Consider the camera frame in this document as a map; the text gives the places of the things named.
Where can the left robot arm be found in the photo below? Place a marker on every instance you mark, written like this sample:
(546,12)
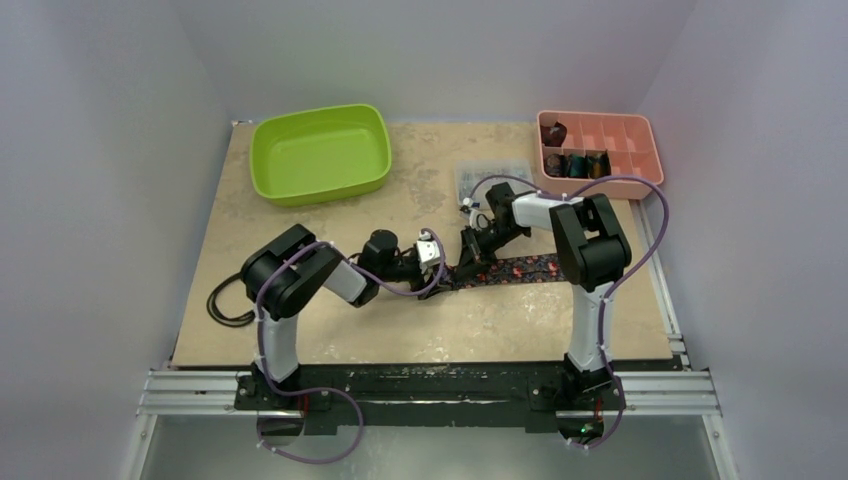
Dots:
(284,276)

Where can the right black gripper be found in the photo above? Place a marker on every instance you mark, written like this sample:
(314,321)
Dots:
(477,245)

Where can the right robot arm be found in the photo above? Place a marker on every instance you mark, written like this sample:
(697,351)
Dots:
(592,254)

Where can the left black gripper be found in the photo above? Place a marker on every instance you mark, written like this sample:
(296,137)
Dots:
(419,284)

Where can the dark floral patterned tie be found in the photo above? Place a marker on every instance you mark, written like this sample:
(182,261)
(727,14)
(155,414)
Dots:
(530,269)

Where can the pink divided organizer tray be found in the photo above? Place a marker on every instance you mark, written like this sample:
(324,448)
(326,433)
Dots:
(628,138)

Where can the green plastic tub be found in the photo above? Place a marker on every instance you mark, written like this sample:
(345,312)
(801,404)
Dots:
(320,155)

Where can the rolled teal tie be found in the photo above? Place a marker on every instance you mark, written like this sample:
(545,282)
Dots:
(577,166)

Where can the clear plastic parts box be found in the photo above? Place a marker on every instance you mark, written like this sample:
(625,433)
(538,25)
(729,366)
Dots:
(473,178)

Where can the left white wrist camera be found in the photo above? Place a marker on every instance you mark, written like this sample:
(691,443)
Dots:
(428,250)

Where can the aluminium frame rail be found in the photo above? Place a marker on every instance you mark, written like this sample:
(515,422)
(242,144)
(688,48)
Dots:
(184,393)

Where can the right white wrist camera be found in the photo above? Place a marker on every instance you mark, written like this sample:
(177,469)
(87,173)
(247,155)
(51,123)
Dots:
(476,218)

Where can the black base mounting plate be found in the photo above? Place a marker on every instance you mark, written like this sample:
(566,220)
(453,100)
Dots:
(536,396)

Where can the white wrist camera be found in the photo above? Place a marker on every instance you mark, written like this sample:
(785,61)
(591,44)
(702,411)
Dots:
(428,250)
(476,218)

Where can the rolled dark gold tie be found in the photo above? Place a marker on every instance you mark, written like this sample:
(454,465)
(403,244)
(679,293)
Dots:
(598,165)

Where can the rolled dark red tie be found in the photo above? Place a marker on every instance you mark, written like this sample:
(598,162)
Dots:
(553,135)

